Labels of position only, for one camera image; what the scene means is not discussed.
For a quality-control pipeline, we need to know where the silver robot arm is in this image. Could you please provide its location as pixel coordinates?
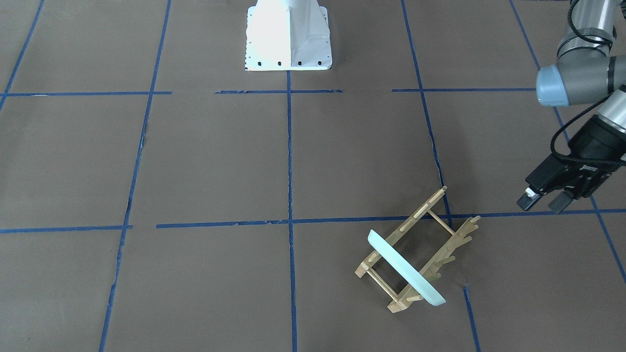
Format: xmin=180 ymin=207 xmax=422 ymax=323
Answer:
xmin=517 ymin=0 xmax=626 ymax=214

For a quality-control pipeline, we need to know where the light green plate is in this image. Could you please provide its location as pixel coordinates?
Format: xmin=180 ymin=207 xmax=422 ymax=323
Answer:
xmin=367 ymin=229 xmax=447 ymax=306

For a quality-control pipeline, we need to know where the wooden plate rack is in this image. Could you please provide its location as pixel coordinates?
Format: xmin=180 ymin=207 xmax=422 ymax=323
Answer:
xmin=354 ymin=186 xmax=481 ymax=313

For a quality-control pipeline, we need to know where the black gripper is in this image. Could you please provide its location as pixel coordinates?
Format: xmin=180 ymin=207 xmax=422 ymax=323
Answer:
xmin=516 ymin=114 xmax=626 ymax=214

